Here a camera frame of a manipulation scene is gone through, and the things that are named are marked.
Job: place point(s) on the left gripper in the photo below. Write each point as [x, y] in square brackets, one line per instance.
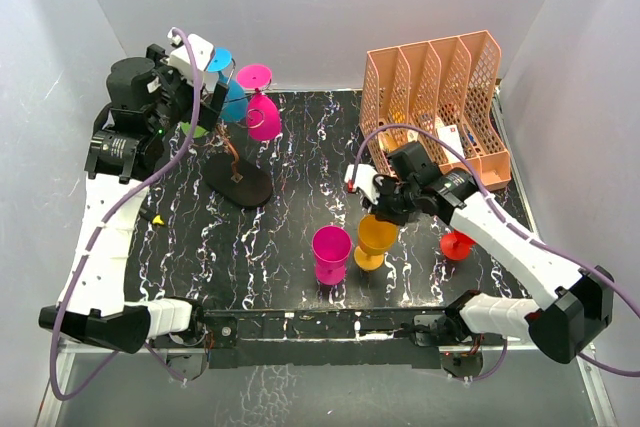
[167, 74]

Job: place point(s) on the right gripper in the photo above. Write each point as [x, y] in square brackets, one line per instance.
[382, 184]

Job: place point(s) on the green wine glass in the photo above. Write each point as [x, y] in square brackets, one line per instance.
[198, 132]

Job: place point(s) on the blue wine glass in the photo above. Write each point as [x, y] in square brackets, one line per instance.
[235, 105]

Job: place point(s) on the orange wine glass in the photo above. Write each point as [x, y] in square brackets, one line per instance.
[374, 239]

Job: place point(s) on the magenta wine glass back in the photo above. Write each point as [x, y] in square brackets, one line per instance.
[262, 117]

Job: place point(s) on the magenta wine glass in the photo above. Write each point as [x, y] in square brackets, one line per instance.
[262, 117]
[331, 246]

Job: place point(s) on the red wine glass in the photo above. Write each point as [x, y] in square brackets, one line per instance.
[456, 246]

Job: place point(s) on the metal wine glass rack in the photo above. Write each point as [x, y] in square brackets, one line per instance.
[235, 178]

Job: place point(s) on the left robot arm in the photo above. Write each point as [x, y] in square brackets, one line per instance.
[149, 96]

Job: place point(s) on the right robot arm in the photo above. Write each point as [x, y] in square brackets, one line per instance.
[568, 305]

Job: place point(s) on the magenta wine glass front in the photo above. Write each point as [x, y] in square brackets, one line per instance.
[331, 246]

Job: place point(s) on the white card in organizer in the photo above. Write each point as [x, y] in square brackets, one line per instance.
[450, 135]

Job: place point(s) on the pink file organizer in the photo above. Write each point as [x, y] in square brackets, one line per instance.
[413, 89]

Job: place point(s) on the small yellow black object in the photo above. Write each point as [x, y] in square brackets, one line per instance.
[151, 217]

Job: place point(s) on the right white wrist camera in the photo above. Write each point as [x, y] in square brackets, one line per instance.
[360, 178]

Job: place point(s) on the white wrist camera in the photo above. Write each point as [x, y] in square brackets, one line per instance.
[360, 178]
[202, 52]

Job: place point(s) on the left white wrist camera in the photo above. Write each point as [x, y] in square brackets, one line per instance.
[202, 52]

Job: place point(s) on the metal base frame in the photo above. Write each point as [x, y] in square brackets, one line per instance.
[312, 381]

